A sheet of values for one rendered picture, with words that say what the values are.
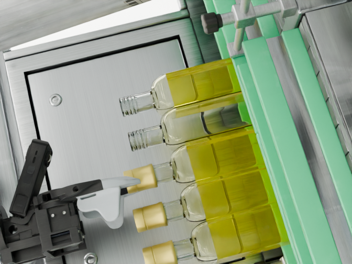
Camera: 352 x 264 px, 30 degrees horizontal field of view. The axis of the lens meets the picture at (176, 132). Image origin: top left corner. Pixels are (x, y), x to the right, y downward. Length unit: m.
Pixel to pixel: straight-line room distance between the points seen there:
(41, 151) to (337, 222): 0.42
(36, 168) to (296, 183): 0.37
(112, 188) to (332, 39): 0.36
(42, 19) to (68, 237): 0.50
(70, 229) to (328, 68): 0.41
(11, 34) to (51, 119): 0.66
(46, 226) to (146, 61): 0.38
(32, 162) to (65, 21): 0.50
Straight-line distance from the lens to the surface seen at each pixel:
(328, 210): 0.83
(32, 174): 0.95
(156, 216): 0.93
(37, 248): 0.96
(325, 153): 0.84
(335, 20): 0.90
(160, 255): 0.92
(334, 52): 0.88
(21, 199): 0.95
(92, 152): 1.11
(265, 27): 1.01
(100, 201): 0.92
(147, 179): 0.94
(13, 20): 0.47
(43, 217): 0.93
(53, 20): 0.48
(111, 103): 1.14
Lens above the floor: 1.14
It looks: 4 degrees down
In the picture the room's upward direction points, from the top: 104 degrees counter-clockwise
